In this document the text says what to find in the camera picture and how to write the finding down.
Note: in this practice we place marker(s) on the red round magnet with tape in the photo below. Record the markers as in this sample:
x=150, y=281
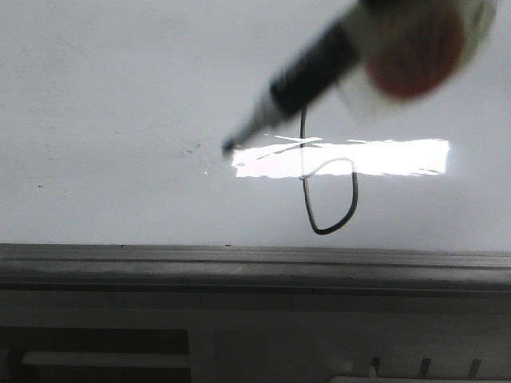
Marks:
x=418, y=62

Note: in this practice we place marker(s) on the white whiteboard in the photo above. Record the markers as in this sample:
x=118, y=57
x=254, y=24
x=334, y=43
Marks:
x=113, y=114

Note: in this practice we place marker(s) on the grey whiteboard frame rail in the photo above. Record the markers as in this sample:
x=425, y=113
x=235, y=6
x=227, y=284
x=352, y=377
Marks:
x=124, y=268

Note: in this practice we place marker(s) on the black white whiteboard marker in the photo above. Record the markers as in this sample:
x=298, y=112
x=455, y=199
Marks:
x=339, y=47

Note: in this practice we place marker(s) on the grey plastic base unit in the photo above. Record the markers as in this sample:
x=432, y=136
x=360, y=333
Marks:
x=203, y=336

